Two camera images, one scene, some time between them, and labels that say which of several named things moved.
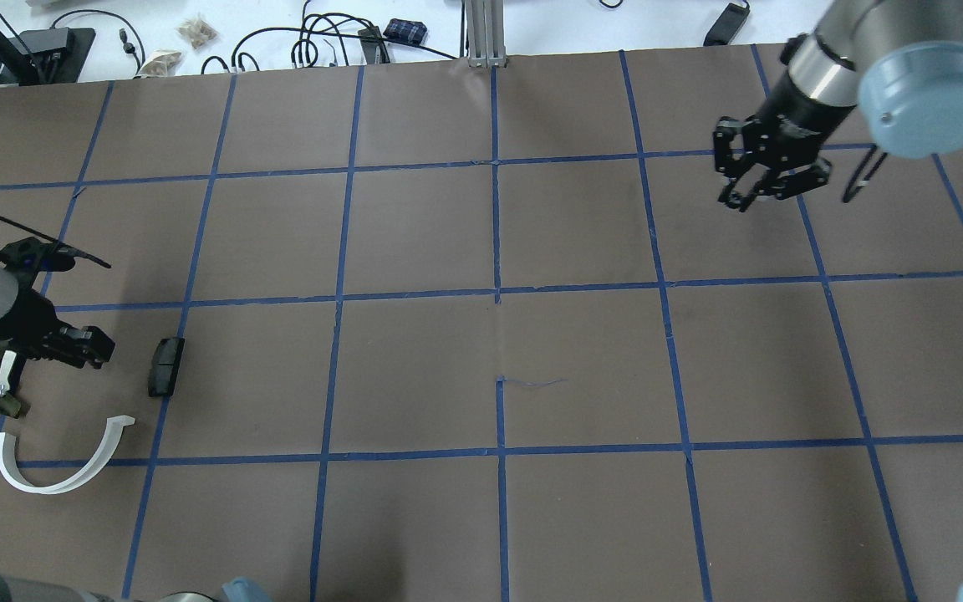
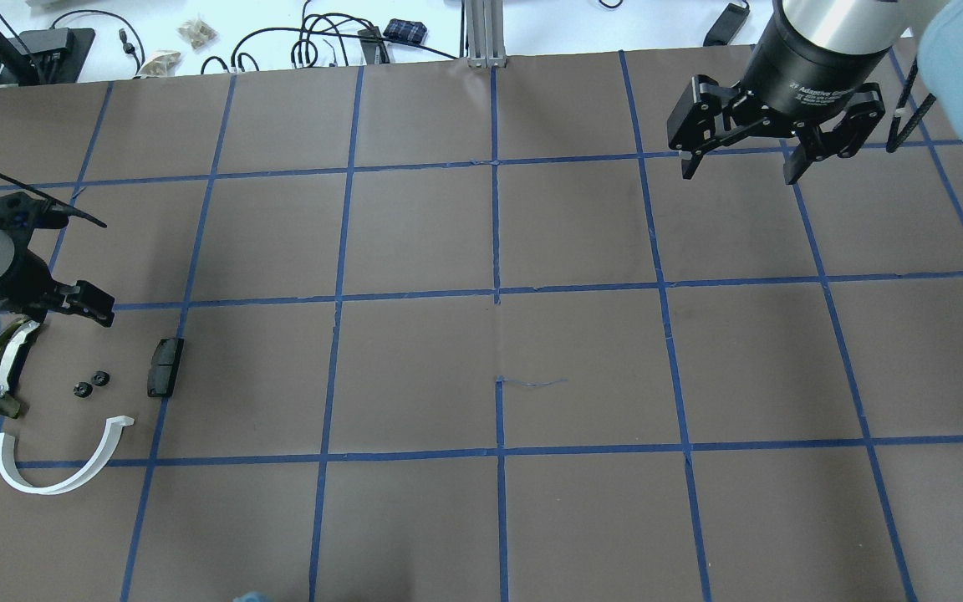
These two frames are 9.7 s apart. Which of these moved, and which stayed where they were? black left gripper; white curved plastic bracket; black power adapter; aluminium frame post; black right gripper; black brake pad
Moved: black left gripper; black right gripper
Stayed: black brake pad; white curved plastic bracket; aluminium frame post; black power adapter
